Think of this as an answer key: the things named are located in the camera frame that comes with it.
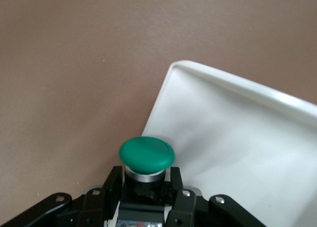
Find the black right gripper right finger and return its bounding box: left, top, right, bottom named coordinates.
left=164, top=167, right=267, bottom=227

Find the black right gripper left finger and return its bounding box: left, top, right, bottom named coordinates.
left=0, top=166, right=124, bottom=227

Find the green mushroom push button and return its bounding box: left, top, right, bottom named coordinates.
left=118, top=136, right=176, bottom=205

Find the white plastic drawer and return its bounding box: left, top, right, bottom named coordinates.
left=142, top=60, right=317, bottom=227

